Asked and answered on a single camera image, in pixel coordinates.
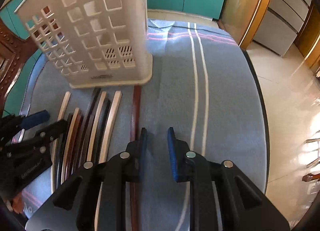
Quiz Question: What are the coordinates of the dark red-brown chopstick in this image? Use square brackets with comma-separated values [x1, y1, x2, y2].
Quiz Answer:
[130, 85, 141, 231]

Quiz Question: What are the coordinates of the carved wooden chair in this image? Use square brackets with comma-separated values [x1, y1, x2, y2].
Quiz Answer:
[0, 0, 46, 117]

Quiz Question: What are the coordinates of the dark brown chopstick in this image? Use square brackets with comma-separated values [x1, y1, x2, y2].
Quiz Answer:
[72, 87, 101, 171]

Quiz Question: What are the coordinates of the blue striped table cloth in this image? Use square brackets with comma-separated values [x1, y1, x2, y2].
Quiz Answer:
[25, 20, 277, 230]

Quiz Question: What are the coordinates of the white perforated utensil basket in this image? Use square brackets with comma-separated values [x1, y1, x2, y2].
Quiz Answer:
[15, 0, 153, 88]

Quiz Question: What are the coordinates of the light wood chopstick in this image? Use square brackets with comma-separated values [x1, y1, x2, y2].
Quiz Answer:
[50, 91, 71, 194]
[86, 91, 107, 161]
[94, 90, 123, 231]

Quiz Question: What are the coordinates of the wooden glass sliding door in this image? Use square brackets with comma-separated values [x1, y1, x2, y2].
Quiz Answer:
[217, 0, 271, 50]

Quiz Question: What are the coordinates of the silver refrigerator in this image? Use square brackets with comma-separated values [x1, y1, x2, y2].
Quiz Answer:
[253, 0, 311, 56]

